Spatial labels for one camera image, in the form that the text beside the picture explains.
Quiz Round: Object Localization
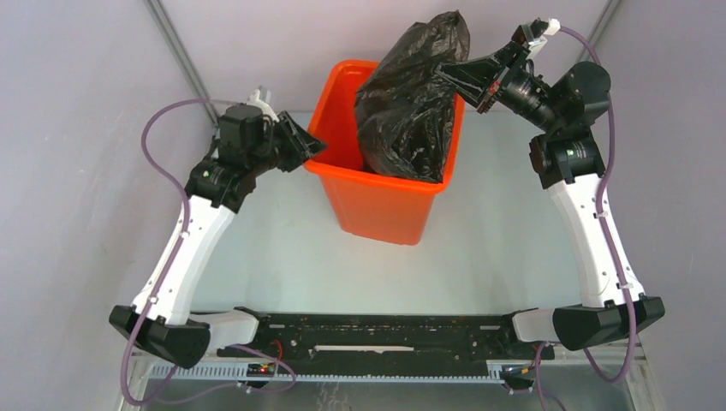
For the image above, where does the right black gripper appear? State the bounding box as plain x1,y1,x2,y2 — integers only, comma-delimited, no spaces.
435,41,561,134

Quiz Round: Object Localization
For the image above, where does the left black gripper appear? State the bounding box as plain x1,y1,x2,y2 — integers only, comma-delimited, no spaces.
248,111,329,177

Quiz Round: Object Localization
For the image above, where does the black plastic trash bag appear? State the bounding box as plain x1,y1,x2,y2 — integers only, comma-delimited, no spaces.
354,10,470,183

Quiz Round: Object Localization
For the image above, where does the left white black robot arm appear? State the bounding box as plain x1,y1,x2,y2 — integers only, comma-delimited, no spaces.
109,102,326,369

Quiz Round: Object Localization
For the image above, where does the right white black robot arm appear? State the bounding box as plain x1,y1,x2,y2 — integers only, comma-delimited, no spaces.
436,20,665,358

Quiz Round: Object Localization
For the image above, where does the orange plastic trash bin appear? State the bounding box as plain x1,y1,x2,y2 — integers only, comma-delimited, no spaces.
304,59,465,245

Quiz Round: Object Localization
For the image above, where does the small circuit board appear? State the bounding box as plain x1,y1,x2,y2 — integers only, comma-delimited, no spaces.
246,364,276,378

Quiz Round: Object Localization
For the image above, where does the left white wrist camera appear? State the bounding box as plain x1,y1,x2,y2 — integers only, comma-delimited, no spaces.
246,86,279,122

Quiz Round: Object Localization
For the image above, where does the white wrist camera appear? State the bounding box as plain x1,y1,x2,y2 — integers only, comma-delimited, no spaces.
511,18,562,59
246,86,279,122

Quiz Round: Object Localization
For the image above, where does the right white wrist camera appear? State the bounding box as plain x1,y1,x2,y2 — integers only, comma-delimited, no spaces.
511,18,562,59

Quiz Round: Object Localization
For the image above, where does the right aluminium frame post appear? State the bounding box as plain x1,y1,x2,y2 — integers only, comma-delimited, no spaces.
587,0,626,50

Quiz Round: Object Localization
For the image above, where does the aluminium frame post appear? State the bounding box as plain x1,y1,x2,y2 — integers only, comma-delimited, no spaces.
587,0,626,50
143,0,211,99

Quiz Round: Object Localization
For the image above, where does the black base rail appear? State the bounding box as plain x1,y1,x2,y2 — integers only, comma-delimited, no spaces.
249,313,538,376

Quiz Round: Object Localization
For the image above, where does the left aluminium frame post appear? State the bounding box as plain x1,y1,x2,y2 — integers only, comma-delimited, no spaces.
143,0,211,99

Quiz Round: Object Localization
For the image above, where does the white slotted cable duct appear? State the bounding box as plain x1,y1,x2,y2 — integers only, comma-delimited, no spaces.
174,362,533,384

